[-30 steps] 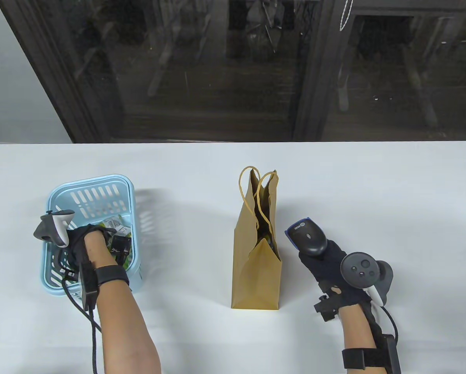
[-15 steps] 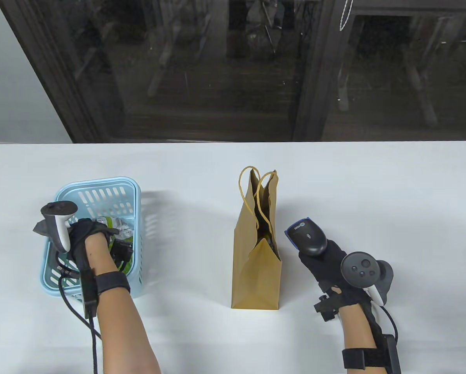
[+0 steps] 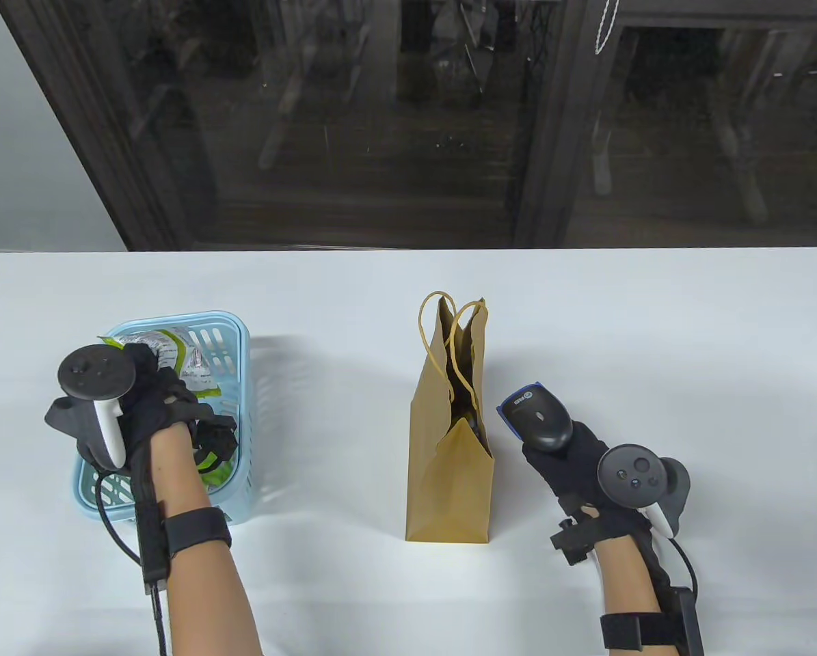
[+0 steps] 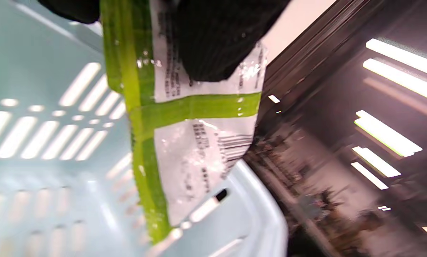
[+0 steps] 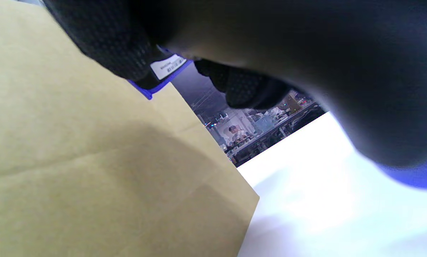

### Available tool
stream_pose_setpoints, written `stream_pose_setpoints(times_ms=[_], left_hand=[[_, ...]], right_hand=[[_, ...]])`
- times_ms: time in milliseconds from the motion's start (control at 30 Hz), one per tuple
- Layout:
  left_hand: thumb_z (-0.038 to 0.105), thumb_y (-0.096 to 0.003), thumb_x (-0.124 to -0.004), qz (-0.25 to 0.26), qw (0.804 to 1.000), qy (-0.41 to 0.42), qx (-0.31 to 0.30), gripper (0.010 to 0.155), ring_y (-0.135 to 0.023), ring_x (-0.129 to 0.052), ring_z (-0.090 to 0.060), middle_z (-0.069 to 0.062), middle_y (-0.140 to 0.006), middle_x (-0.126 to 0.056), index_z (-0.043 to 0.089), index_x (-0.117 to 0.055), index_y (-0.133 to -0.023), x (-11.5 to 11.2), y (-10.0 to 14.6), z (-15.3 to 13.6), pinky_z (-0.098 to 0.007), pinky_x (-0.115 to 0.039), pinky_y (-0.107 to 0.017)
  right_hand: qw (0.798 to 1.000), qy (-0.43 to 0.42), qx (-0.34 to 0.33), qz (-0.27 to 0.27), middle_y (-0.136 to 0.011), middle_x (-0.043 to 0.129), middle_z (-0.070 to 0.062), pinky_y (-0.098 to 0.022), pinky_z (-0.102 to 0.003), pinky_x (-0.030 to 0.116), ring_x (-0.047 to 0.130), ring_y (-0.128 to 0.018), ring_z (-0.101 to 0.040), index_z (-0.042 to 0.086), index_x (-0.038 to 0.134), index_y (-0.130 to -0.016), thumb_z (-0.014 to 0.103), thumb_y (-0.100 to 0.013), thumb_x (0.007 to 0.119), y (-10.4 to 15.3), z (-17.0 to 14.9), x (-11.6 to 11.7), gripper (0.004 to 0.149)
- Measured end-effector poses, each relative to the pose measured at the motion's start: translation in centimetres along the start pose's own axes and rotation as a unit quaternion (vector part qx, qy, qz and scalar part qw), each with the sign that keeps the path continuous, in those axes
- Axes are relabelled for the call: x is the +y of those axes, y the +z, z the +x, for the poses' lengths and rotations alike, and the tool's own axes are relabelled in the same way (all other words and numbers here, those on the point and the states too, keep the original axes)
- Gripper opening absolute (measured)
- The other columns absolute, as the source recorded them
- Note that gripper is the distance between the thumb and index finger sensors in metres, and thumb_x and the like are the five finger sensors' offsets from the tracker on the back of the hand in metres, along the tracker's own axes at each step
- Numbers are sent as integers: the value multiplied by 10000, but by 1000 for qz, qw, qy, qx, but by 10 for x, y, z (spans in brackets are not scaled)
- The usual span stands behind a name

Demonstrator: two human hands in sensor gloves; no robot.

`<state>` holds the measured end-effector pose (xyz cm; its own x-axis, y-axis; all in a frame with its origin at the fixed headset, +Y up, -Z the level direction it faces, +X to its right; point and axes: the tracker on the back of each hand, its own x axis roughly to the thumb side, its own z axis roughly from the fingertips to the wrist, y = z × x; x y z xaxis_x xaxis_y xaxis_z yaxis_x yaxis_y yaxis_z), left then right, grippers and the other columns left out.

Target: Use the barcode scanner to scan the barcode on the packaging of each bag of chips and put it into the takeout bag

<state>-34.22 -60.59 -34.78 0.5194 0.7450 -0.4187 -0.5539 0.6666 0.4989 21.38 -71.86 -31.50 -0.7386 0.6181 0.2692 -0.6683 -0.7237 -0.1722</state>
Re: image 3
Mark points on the person's left hand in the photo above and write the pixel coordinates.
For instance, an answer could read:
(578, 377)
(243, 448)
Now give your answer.
(162, 396)

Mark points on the person's right hand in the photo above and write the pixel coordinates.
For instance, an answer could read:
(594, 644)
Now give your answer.
(572, 471)

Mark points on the green chips bag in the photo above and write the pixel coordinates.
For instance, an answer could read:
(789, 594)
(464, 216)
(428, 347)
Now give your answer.
(218, 471)
(176, 352)

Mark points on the grey blue barcode scanner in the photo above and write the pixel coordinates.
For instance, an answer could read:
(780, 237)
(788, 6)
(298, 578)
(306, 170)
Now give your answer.
(541, 420)

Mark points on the brown paper bag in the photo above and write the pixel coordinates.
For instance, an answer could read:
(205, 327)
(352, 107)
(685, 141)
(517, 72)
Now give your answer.
(449, 492)

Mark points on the person's left forearm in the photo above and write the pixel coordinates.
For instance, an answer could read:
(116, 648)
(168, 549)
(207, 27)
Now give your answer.
(203, 594)

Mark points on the person's right forearm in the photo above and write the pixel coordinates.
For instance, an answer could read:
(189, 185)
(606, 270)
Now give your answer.
(630, 588)

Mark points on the black white right hand controller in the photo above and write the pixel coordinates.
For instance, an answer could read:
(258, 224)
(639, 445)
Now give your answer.
(630, 475)

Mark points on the black white hand controller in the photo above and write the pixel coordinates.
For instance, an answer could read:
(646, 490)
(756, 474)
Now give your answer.
(94, 372)
(630, 475)

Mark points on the black white left hand controller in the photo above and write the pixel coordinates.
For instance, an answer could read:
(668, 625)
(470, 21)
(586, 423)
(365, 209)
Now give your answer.
(94, 372)

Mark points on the light blue plastic basket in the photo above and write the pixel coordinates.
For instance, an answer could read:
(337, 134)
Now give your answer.
(244, 424)

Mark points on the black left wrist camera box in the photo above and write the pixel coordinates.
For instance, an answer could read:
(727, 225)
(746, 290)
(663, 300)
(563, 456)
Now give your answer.
(152, 547)

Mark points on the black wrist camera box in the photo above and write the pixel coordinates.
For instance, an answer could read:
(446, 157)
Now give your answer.
(152, 547)
(687, 625)

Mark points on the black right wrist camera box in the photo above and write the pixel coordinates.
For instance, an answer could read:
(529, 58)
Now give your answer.
(687, 625)

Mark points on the window frame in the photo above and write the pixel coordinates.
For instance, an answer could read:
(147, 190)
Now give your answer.
(562, 137)

